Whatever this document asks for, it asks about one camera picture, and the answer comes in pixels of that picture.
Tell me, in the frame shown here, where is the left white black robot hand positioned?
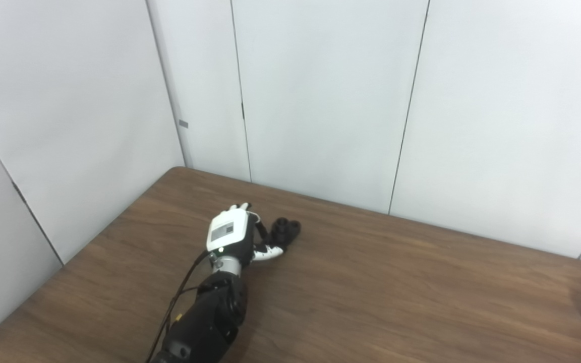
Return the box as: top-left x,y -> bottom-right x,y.
206,203 -> 287,266

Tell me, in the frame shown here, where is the black flanged holder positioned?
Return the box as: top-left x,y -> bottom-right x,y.
263,217 -> 302,250

